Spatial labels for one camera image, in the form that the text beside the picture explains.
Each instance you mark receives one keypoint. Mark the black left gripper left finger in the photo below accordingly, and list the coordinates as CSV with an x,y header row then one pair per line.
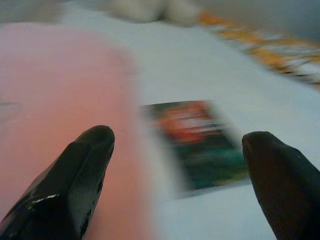
x,y
70,187

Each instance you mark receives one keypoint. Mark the yellow cartoon print duvet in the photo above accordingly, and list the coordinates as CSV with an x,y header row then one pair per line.
x,y
262,47

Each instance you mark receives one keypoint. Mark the white quilted mattress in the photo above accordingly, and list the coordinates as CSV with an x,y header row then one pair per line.
x,y
187,75

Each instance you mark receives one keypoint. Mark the pink pillow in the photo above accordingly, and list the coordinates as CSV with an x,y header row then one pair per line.
x,y
62,82

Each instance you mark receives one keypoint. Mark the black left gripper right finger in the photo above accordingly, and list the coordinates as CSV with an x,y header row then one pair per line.
x,y
282,190

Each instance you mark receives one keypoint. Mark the cream plush toy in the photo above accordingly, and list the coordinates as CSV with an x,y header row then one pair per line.
x,y
150,10

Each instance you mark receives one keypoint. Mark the dark book with red cover art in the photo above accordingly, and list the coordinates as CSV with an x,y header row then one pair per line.
x,y
200,155

